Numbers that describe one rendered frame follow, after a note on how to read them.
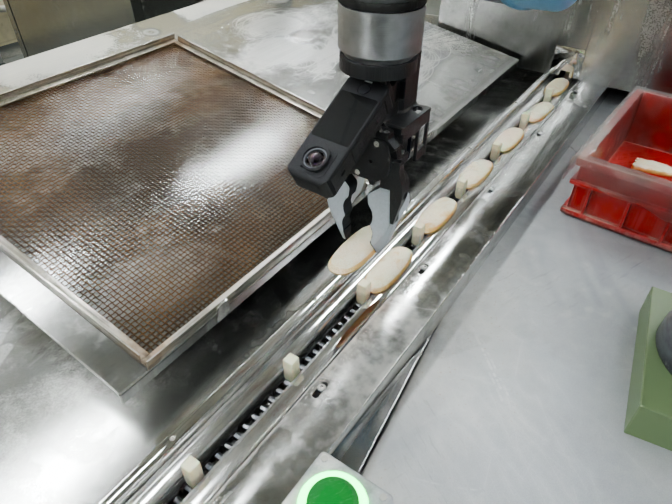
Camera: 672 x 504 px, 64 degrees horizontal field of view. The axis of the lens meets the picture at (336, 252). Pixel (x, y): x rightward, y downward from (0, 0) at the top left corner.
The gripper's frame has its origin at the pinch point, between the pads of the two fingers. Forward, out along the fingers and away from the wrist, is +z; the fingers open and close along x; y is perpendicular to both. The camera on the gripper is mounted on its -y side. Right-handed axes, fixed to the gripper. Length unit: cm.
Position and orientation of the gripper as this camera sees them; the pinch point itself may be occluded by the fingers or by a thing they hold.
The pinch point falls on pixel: (358, 238)
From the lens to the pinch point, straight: 59.8
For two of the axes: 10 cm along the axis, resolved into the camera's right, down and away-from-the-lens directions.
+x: -8.2, -3.6, 4.3
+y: 5.7, -5.2, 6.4
